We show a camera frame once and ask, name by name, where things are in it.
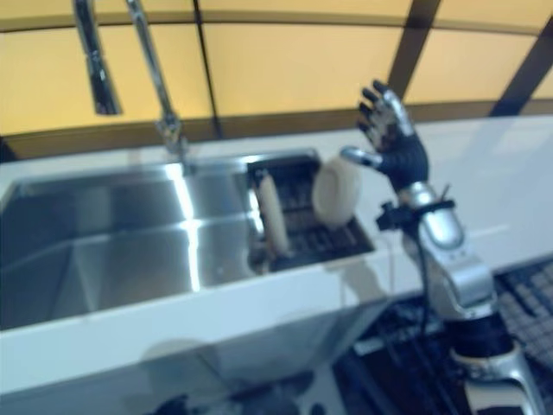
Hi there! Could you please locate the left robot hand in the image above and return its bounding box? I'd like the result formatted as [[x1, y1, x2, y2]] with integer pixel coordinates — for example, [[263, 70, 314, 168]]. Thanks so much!
[[156, 395, 194, 415]]

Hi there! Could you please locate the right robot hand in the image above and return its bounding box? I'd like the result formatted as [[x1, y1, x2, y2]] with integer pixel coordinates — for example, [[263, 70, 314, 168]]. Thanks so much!
[[340, 80, 431, 189]]

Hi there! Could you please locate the cream ceramic plate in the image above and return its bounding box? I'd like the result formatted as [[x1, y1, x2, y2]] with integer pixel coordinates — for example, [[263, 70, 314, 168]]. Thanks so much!
[[313, 156, 362, 228], [257, 170, 290, 256]]

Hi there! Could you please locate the black dishwasher plate rack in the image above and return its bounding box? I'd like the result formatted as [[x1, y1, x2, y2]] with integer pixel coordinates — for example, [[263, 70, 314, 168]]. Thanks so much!
[[345, 293, 476, 415]]

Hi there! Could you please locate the glossy white cabinet front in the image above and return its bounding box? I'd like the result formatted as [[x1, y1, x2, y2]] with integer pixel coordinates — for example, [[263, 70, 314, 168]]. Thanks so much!
[[0, 297, 390, 415]]

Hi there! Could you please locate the black dish drying rack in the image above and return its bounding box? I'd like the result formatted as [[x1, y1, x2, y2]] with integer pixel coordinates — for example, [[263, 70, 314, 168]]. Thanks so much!
[[245, 150, 377, 273]]

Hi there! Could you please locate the stainless steel sink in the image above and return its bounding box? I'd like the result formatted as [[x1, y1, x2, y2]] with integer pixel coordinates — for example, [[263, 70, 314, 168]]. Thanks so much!
[[0, 149, 377, 332]]

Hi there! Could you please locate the chrome kitchen faucet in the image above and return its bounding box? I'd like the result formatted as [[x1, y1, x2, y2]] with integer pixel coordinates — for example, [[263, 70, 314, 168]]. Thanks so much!
[[71, 0, 198, 174]]

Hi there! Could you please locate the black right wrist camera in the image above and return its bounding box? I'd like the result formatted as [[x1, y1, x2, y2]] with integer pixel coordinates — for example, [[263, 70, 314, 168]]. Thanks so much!
[[375, 199, 454, 231]]

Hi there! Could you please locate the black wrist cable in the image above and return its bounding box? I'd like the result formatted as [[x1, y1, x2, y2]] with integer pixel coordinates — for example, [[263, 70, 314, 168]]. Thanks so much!
[[404, 224, 437, 351]]

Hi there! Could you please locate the gray wire dishwasher basket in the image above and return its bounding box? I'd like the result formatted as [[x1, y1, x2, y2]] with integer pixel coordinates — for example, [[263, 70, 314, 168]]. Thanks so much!
[[494, 259, 553, 368]]

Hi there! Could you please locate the dark brown window frame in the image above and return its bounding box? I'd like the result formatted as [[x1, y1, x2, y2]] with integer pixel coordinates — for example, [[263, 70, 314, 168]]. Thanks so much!
[[0, 0, 553, 163]]

